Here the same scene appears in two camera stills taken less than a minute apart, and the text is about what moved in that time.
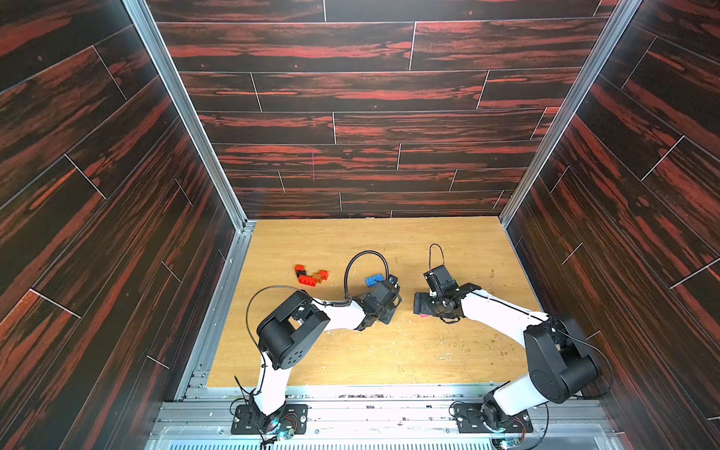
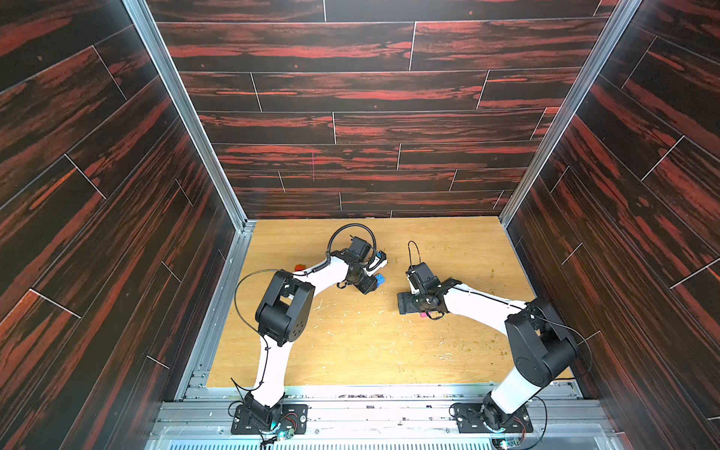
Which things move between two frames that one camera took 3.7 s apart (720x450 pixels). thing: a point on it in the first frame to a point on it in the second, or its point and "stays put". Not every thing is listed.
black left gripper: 386,319 to 368,287
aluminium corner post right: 616,25 stays put
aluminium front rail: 201,419 stays put
